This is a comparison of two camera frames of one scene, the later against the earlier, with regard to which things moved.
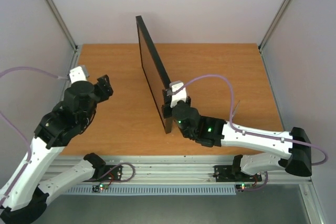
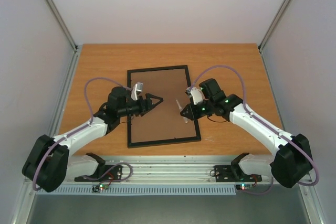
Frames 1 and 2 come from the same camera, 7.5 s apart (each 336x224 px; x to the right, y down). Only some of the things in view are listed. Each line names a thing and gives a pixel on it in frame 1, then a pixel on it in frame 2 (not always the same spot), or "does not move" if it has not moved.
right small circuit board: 241,187 does not move
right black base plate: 233,173 does not move
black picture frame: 157,76 -> 164,123
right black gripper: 167,105 -> 193,111
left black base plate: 114,174 does not move
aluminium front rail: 172,170 does not move
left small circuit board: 96,188 does not move
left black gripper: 107,92 -> 143,108
